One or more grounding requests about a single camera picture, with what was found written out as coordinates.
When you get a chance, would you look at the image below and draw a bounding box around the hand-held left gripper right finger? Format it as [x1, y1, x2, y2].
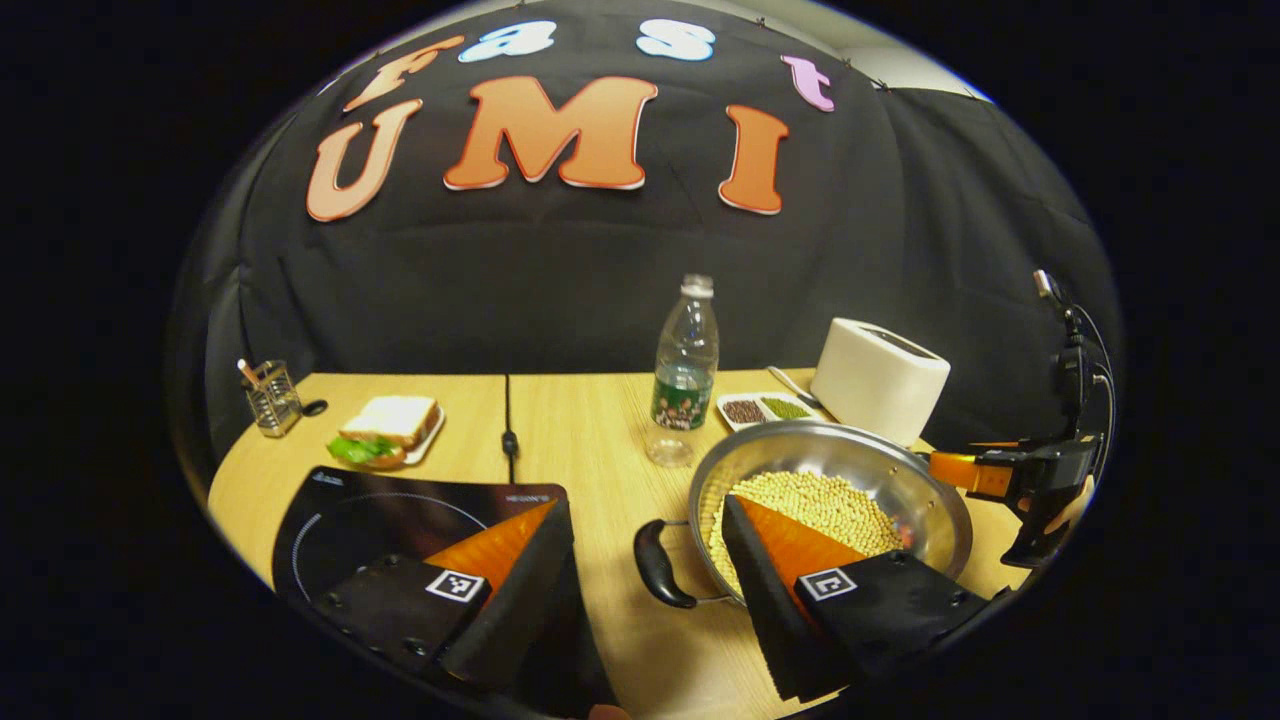
[720, 493, 1001, 703]

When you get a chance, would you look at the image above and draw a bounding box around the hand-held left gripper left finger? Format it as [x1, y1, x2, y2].
[315, 498, 616, 716]

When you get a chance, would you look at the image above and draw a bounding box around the steel pot with black handles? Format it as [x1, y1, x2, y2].
[633, 420, 973, 611]

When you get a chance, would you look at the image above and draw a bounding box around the black induction cooktop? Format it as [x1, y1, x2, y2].
[272, 466, 569, 611]

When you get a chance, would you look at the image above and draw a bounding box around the pile of yellow soybeans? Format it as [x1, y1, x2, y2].
[708, 470, 906, 591]

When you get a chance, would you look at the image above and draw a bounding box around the white toaster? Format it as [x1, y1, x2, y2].
[810, 318, 952, 448]

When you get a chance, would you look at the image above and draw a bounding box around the white sandwich plate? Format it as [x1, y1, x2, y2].
[395, 405, 447, 467]

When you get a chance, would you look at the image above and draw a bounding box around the white divided dish of beans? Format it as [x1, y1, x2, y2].
[716, 392, 816, 433]

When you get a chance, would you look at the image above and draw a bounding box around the metal spoon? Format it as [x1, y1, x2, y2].
[768, 366, 823, 409]

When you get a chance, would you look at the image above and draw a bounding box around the sandwich with lettuce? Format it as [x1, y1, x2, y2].
[327, 395, 441, 469]

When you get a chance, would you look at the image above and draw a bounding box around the clear plastic water bottle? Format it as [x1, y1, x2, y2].
[645, 274, 720, 469]

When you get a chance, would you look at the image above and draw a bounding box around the black backdrop cloth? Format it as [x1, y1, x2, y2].
[170, 0, 1126, 481]

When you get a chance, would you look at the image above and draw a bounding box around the black power cable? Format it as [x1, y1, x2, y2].
[500, 374, 519, 485]

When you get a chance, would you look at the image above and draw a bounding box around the wire mesh utensil holder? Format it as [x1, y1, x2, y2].
[237, 358, 303, 439]

